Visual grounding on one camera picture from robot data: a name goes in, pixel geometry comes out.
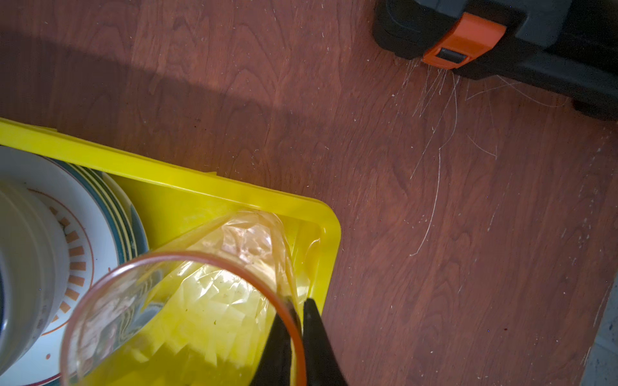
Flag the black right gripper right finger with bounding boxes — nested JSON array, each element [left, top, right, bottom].
[[303, 299, 348, 386]]

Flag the clear pink plastic cup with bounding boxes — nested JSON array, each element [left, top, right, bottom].
[[61, 211, 307, 385]]

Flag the black plastic tool case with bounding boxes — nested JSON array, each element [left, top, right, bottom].
[[373, 0, 617, 121]]

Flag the white plate teal quatrefoil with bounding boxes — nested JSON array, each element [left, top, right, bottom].
[[53, 160, 138, 265]]

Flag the yellow plastic bin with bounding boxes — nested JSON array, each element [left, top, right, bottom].
[[0, 116, 343, 386]]

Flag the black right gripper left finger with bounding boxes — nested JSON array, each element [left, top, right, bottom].
[[250, 314, 292, 386]]

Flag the pale green ceramic bowl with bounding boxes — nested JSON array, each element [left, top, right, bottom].
[[1, 179, 69, 373]]

